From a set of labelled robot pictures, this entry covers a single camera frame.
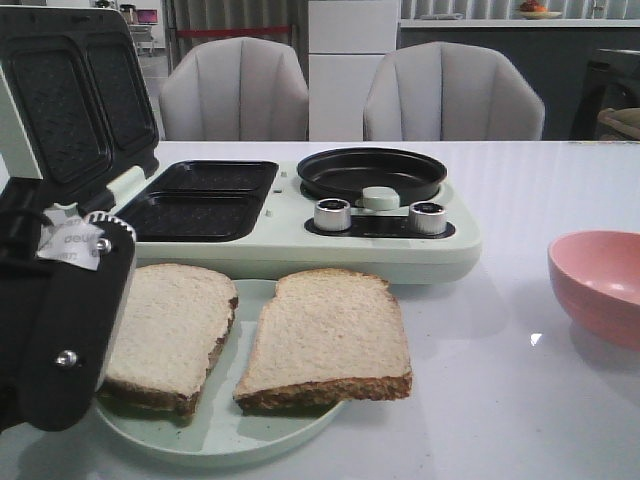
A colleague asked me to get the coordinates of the left grey armchair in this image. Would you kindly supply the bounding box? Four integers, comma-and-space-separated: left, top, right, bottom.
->
159, 37, 309, 141

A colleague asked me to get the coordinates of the black round frying pan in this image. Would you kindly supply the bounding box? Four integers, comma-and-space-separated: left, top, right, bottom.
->
297, 147, 447, 206

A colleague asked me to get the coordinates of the right grey armchair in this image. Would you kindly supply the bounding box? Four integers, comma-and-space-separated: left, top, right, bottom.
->
363, 42, 545, 141

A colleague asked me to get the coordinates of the light green round plate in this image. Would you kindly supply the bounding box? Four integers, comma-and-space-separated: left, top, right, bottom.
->
96, 280, 345, 467

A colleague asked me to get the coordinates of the fruit plate on counter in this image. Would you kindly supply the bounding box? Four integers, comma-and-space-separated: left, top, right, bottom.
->
516, 0, 563, 20

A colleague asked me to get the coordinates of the pink bowl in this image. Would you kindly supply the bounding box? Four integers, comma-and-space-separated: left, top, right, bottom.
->
547, 230, 639, 351

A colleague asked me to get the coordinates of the red belt stanchion barrier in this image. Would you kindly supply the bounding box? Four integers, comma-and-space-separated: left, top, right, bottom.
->
167, 24, 296, 76

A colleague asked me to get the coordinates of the dark grey counter cabinet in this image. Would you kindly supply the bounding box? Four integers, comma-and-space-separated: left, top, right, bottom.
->
398, 19, 639, 140

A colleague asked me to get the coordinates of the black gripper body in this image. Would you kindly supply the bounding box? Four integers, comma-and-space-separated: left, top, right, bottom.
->
1, 177, 136, 431

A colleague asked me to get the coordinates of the white refrigerator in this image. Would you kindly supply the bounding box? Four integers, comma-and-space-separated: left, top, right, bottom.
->
308, 1, 400, 141

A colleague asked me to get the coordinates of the green breakfast maker base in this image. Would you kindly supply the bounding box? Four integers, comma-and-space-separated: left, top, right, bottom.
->
106, 159, 482, 284

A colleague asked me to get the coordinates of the right silver control knob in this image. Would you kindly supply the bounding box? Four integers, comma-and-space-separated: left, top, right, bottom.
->
408, 201, 447, 235

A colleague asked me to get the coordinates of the green sandwich maker lid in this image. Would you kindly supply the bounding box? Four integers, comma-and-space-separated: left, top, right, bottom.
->
1, 6, 159, 213

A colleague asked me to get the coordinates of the grey armchair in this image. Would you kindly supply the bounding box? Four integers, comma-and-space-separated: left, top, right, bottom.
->
159, 37, 309, 141
363, 42, 545, 141

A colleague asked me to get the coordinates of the bread slice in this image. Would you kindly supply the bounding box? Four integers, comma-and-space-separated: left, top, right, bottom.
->
101, 263, 238, 418
233, 268, 413, 411

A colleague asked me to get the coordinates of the silver control knob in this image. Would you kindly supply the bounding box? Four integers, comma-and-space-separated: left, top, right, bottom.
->
313, 198, 351, 232
408, 201, 447, 235

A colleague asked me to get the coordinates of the left silver control knob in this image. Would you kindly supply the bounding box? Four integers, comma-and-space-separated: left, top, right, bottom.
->
313, 198, 351, 232

